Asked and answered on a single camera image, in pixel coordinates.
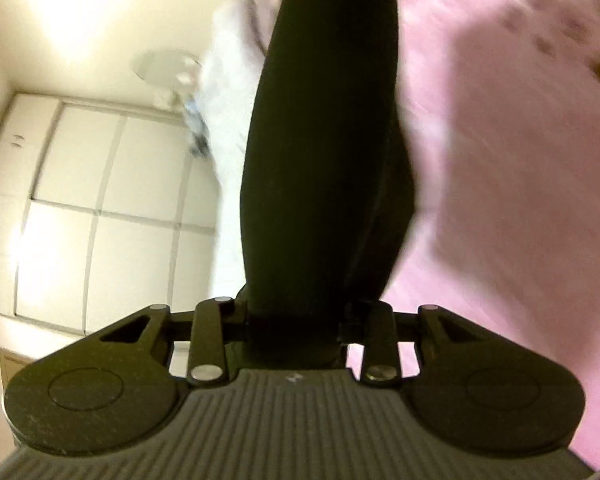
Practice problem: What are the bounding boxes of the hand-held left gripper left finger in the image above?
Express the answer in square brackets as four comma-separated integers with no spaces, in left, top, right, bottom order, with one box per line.
[97,285,251,388]

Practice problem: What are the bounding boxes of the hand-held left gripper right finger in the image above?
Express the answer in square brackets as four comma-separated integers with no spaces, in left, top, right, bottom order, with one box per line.
[340,301,491,387]

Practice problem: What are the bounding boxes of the black garment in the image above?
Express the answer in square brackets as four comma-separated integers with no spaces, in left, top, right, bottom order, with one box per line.
[240,0,421,368]

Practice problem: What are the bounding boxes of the white wardrobe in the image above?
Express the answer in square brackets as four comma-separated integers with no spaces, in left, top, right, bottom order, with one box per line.
[0,92,218,336]

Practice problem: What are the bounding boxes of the pink floral bed sheet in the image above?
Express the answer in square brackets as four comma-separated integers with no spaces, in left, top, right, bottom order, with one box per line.
[267,0,600,471]

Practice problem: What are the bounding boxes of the grey striped quilt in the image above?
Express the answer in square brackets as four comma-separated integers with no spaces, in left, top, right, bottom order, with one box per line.
[197,0,288,296]

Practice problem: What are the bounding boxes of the round ceiling lamp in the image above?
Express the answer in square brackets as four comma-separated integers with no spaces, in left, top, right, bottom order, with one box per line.
[132,49,203,86]

